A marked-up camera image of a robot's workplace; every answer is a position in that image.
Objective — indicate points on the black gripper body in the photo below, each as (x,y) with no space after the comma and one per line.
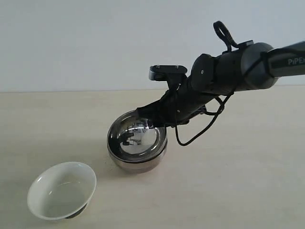
(178,106)

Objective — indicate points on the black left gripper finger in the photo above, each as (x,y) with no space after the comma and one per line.
(154,110)

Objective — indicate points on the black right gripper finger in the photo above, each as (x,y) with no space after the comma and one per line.
(157,121)

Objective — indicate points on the ribbed steel bowl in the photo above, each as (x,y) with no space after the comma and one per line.
(132,139)

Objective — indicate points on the smooth steel bowl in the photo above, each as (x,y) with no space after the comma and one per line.
(141,167)

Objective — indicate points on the white ceramic bowl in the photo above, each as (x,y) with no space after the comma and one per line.
(61,192)

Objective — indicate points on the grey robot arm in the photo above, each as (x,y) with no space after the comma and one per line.
(254,66)

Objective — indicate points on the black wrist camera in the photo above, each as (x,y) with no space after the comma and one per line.
(174,75)

